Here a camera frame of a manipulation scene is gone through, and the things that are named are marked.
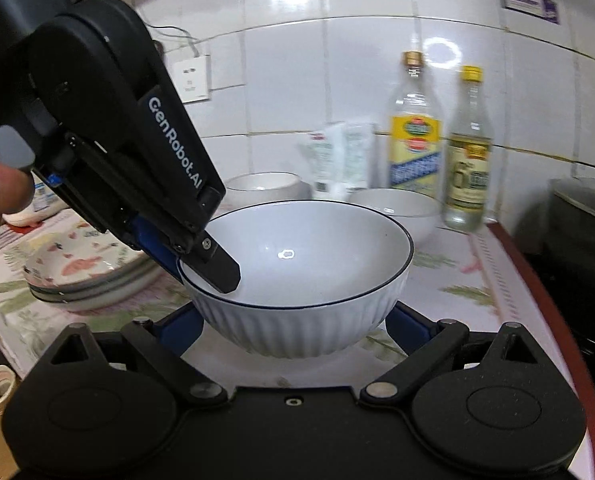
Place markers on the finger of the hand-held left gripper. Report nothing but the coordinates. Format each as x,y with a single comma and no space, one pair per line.
217,270
152,245

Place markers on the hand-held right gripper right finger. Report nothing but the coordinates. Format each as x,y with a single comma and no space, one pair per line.
407,329

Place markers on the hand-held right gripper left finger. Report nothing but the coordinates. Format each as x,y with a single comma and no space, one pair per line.
180,332

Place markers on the white ribbed bowl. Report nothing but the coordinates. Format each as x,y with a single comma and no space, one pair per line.
302,320
262,187
410,210

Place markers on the floral tablecloth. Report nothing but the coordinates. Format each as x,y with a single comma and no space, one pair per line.
452,285

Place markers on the clear vinegar bottle yellow cap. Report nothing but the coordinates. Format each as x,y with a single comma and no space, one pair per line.
467,175

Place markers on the yellow label oil bottle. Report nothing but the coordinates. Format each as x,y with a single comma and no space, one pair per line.
415,160

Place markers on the black cooking pot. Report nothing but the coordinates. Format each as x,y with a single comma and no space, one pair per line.
577,250

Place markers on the glass pot lid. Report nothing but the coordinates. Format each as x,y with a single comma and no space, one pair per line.
590,197

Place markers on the white wall socket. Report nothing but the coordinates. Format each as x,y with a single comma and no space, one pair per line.
192,80

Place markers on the purple white wall sticker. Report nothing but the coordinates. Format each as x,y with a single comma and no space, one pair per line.
530,6

